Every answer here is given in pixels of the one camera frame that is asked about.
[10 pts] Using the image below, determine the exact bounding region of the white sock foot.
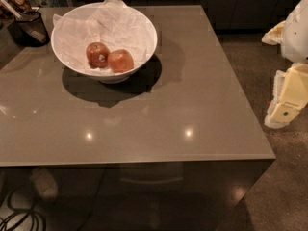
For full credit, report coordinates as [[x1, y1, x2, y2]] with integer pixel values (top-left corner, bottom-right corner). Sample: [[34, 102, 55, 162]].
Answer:
[[30, 168, 58, 201]]

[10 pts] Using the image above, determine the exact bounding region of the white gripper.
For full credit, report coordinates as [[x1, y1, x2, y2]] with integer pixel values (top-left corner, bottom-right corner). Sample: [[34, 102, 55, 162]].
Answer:
[[261, 0, 308, 129]]

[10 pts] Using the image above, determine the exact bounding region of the red apple with sticker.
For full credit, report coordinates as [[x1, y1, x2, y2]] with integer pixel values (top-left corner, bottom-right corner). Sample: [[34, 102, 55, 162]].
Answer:
[[86, 42, 110, 68]]

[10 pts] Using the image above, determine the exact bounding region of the black mesh pen holder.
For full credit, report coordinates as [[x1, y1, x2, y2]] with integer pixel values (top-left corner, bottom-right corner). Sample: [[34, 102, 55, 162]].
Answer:
[[8, 12, 50, 47]]

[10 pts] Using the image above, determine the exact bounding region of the white crumpled paper liner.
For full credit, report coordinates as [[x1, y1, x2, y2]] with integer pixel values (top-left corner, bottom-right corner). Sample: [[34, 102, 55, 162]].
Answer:
[[53, 0, 150, 69]]

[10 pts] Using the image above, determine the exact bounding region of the white ceramic bowl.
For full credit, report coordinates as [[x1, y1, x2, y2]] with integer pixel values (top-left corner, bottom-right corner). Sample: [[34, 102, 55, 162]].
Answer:
[[51, 3, 158, 84]]

